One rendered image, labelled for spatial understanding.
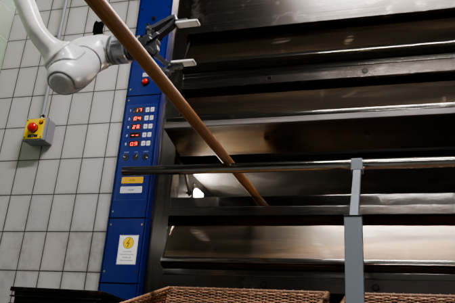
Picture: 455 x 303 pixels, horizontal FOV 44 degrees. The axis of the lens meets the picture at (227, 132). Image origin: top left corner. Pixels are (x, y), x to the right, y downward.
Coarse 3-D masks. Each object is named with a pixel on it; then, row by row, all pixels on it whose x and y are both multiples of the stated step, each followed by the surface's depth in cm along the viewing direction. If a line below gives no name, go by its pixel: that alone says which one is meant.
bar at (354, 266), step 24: (144, 168) 173; (168, 168) 171; (192, 168) 169; (216, 168) 167; (240, 168) 165; (264, 168) 163; (288, 168) 161; (312, 168) 159; (336, 168) 158; (360, 168) 154; (384, 168) 155; (360, 216) 128; (360, 240) 126; (360, 264) 124; (360, 288) 122
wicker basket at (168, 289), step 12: (168, 288) 190; (180, 288) 190; (192, 288) 189; (204, 288) 188; (216, 288) 187; (228, 288) 186; (132, 300) 163; (144, 300) 171; (156, 300) 181; (168, 300) 189; (180, 300) 188; (204, 300) 186; (216, 300) 185; (228, 300) 184; (240, 300) 183; (252, 300) 182; (264, 300) 181; (276, 300) 180; (288, 300) 179; (300, 300) 178; (312, 300) 177; (324, 300) 163
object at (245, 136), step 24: (216, 120) 200; (240, 120) 197; (264, 120) 194; (288, 120) 192; (312, 120) 189; (336, 120) 188; (360, 120) 186; (384, 120) 185; (408, 120) 183; (432, 120) 182; (192, 144) 211; (240, 144) 207; (264, 144) 205; (288, 144) 203; (312, 144) 201; (336, 144) 200; (360, 144) 198; (384, 144) 196; (408, 144) 195; (432, 144) 193
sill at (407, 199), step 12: (180, 204) 207; (192, 204) 205; (204, 204) 204; (216, 204) 203; (228, 204) 202; (240, 204) 200; (252, 204) 199; (264, 204) 198; (276, 204) 197; (288, 204) 196; (300, 204) 194; (312, 204) 193; (324, 204) 192; (336, 204) 191; (348, 204) 190; (360, 204) 189; (372, 204) 188; (384, 204) 187; (396, 204) 186; (408, 204) 185; (420, 204) 184; (432, 204) 183; (444, 204) 182
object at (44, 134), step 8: (32, 120) 231; (48, 120) 231; (24, 128) 231; (40, 128) 229; (48, 128) 230; (24, 136) 229; (32, 136) 228; (40, 136) 227; (48, 136) 230; (32, 144) 232; (40, 144) 232; (48, 144) 231
